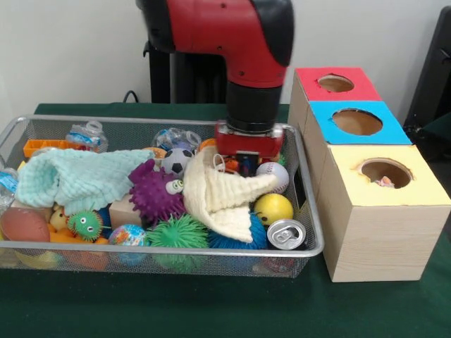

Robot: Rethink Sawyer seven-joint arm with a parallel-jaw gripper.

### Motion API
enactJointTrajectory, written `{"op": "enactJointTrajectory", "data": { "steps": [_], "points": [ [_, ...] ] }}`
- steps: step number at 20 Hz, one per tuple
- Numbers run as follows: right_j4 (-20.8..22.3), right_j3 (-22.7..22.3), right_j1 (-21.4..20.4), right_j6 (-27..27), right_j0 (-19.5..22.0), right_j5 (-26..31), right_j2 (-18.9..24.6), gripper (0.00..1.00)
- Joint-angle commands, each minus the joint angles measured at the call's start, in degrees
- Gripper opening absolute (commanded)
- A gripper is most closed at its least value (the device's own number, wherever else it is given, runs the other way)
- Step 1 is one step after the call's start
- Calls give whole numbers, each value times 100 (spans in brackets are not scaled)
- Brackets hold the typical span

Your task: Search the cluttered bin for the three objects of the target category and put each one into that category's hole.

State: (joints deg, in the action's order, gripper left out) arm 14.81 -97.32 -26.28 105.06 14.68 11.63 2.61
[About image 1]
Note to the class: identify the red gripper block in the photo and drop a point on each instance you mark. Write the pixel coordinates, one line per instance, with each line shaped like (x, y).
(250, 142)

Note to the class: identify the pale yellow cloth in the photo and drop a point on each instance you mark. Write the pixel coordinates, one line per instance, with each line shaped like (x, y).
(225, 197)

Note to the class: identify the tiger plush toy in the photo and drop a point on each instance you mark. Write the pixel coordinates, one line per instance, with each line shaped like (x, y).
(385, 182)

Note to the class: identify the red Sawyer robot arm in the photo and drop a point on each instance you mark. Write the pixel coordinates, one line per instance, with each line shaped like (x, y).
(239, 35)

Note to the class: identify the clear mesh bin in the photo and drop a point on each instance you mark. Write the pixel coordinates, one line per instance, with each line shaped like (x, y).
(42, 127)

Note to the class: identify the white ball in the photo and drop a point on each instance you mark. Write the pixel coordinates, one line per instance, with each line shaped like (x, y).
(275, 176)

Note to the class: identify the yellow smiley ball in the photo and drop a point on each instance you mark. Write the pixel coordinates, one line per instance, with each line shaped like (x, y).
(273, 208)

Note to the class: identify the small soccer ball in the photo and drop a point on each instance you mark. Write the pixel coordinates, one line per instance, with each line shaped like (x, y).
(176, 160)

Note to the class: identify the blue spiky ball with eyes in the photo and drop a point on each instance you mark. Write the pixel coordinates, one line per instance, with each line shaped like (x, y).
(259, 238)

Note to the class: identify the silver drink can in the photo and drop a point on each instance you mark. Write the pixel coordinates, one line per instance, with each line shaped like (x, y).
(285, 234)

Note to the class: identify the purple spiky ball with eyes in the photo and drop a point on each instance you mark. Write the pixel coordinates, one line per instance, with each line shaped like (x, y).
(156, 191)

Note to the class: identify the large green spiky ball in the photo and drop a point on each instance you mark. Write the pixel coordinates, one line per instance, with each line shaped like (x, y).
(177, 232)

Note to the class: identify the dark green table cloth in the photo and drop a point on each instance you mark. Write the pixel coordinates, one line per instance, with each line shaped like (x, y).
(211, 310)

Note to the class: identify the mint green cloth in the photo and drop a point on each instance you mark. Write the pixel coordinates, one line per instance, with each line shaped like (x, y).
(77, 176)

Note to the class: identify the small green ball with eyes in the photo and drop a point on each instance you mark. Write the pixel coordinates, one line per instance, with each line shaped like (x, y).
(86, 224)

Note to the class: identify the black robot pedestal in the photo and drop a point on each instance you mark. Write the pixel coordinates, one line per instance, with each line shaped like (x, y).
(183, 81)

